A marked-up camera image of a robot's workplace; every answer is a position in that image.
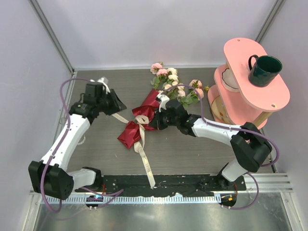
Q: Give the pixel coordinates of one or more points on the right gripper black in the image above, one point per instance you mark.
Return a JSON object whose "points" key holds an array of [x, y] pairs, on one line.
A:
{"points": [[158, 119]]}

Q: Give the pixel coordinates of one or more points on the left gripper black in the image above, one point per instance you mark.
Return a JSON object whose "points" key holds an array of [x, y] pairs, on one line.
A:
{"points": [[113, 101]]}

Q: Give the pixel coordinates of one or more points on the red wrapping paper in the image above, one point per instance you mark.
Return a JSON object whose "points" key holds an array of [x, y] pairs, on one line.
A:
{"points": [[144, 113]]}

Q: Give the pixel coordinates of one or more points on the pink rose flower bunch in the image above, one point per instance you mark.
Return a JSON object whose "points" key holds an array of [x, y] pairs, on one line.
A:
{"points": [[167, 81]]}

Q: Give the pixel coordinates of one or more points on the cream printed ribbon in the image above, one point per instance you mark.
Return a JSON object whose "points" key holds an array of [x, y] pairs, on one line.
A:
{"points": [[139, 146]]}

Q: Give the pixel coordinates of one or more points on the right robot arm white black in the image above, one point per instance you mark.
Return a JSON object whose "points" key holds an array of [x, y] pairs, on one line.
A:
{"points": [[249, 146]]}

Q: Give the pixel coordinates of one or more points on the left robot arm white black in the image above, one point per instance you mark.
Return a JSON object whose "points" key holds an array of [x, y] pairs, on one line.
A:
{"points": [[49, 176]]}

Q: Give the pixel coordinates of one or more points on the clear glass vase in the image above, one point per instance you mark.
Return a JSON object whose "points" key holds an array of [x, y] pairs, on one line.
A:
{"points": [[62, 120]]}

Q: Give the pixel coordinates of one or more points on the pink three-tier wooden shelf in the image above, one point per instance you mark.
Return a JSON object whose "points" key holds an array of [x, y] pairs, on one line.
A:
{"points": [[251, 104]]}

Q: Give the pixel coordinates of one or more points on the white bowl on shelf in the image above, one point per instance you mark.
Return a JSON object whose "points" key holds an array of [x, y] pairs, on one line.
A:
{"points": [[229, 81]]}

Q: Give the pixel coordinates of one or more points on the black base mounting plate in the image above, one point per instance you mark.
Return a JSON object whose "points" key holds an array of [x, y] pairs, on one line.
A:
{"points": [[192, 185]]}

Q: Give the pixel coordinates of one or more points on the dark green mug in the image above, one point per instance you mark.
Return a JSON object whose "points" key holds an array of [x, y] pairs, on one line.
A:
{"points": [[263, 69]]}

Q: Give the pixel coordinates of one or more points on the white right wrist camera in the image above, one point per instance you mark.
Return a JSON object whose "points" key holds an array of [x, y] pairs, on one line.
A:
{"points": [[162, 100]]}

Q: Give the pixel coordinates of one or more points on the white slotted cable duct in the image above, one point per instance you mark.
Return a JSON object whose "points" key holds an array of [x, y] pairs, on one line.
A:
{"points": [[83, 198]]}

